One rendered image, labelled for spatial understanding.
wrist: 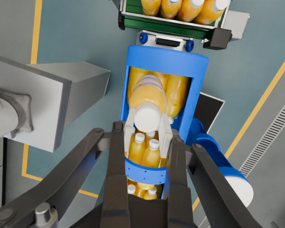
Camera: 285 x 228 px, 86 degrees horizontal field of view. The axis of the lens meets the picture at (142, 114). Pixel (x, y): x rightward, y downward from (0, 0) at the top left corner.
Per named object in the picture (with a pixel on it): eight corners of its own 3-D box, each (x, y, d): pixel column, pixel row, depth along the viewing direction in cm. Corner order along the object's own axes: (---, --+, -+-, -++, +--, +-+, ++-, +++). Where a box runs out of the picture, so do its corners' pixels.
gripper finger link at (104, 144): (119, 155, 15) (88, 150, 15) (126, 131, 19) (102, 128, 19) (121, 141, 14) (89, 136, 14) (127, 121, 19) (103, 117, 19)
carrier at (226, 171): (199, 140, 171) (203, 116, 161) (245, 216, 88) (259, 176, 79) (173, 139, 171) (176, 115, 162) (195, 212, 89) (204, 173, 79)
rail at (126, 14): (122, 15, 63) (121, 13, 61) (122, 13, 63) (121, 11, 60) (216, 31, 64) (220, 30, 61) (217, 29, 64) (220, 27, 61)
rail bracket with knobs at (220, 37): (197, 47, 71) (204, 45, 61) (201, 30, 68) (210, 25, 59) (218, 50, 71) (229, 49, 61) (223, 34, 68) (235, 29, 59)
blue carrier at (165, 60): (111, 197, 95) (105, 251, 69) (128, 47, 66) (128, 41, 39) (155, 198, 99) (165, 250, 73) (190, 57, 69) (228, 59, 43)
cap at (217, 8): (220, -6, 48) (222, -8, 46) (228, 3, 49) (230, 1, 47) (210, 5, 49) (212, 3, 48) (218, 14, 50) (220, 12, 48)
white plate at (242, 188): (245, 217, 87) (244, 215, 88) (260, 178, 78) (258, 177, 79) (197, 214, 88) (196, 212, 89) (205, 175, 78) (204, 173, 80)
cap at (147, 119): (162, 123, 24) (163, 128, 23) (138, 127, 25) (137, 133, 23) (157, 100, 23) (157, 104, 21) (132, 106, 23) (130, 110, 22)
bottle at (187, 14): (176, 26, 68) (185, 14, 50) (175, 7, 65) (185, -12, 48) (192, 24, 67) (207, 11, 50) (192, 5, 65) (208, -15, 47)
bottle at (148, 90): (164, 97, 42) (173, 130, 25) (139, 102, 43) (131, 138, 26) (159, 71, 39) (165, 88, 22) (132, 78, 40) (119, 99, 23)
